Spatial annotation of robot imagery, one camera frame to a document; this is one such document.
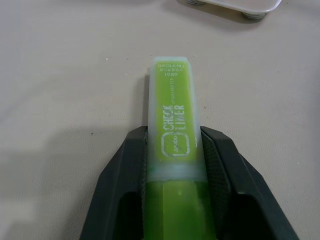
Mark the green highlighter marker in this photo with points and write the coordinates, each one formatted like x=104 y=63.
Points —
x=172 y=130

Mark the white tray with round feet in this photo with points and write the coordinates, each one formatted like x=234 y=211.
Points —
x=232 y=5

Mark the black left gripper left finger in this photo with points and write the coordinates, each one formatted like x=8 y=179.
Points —
x=117 y=180

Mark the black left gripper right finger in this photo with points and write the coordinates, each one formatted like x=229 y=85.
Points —
x=240 y=180

